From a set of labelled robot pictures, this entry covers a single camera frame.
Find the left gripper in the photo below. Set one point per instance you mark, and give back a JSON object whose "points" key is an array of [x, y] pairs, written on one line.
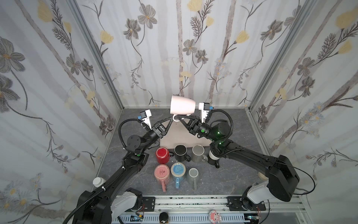
{"points": [[160, 131]]}

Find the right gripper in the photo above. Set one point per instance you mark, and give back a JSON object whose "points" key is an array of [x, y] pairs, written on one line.
{"points": [[191, 126]]}

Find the pale pink mug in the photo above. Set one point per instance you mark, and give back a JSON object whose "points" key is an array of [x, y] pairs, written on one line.
{"points": [[181, 106]]}

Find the grey-green mug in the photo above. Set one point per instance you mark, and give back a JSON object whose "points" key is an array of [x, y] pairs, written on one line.
{"points": [[199, 154]]}

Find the small grey mug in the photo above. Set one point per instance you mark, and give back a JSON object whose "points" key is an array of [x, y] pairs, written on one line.
{"points": [[193, 178]]}

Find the black mug white base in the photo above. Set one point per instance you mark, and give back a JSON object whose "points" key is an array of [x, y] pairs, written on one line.
{"points": [[213, 160]]}

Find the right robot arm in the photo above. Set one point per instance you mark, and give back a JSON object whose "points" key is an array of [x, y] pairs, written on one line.
{"points": [[282, 178]]}

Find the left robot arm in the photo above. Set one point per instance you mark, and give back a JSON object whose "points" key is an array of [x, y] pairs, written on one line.
{"points": [[98, 206]]}

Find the red mug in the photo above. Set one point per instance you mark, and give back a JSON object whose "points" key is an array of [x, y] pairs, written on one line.
{"points": [[162, 155]]}

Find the black mug white rim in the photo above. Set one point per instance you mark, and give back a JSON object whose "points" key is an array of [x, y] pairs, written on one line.
{"points": [[180, 153]]}

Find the blue butterfly mug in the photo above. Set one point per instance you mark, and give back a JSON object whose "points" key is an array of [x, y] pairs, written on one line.
{"points": [[178, 171]]}

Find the beige plastic tray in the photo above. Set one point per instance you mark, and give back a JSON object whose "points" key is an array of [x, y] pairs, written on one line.
{"points": [[178, 134]]}

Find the pink cartoon sticker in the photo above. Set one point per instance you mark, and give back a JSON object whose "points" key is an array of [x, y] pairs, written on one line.
{"points": [[214, 217]]}

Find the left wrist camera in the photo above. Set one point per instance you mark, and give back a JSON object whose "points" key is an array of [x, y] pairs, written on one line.
{"points": [[144, 118]]}

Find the white cable duct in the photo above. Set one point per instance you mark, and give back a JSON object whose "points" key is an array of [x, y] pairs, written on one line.
{"points": [[195, 218]]}

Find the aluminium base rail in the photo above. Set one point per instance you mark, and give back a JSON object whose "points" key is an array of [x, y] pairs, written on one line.
{"points": [[272, 211]]}

